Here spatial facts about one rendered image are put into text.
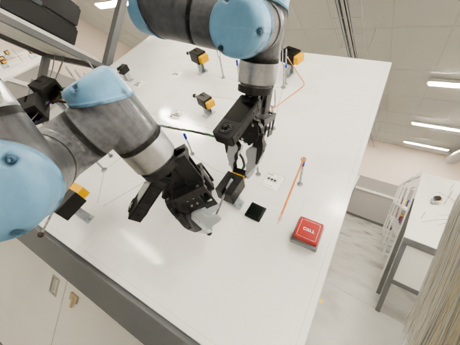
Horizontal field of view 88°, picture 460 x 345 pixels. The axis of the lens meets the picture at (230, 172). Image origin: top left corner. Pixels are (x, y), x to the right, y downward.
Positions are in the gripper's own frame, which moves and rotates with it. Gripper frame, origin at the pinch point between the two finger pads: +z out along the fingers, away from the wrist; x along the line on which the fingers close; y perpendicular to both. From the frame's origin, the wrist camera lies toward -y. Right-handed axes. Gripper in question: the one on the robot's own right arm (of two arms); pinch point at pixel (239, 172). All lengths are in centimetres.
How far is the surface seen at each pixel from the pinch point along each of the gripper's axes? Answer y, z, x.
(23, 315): -43, 51, 46
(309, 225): -1.6, 4.7, -18.7
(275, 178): 8.9, 3.7, -6.1
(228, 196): -7.3, 1.8, -1.6
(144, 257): -21.6, 17.6, 11.1
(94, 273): -29.6, 20.9, 18.9
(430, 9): 338, -57, -34
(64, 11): 23, -27, 108
